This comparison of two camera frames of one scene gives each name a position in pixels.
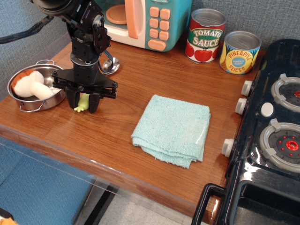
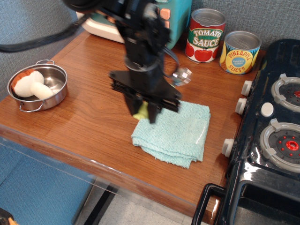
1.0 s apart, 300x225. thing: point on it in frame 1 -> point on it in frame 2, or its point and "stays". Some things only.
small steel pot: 33,103 stays
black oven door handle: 209,189 stays
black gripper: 86,77 -> 146,81
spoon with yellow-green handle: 84,99 -> 179,77
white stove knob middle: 240,106 stays
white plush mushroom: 30,83 stays
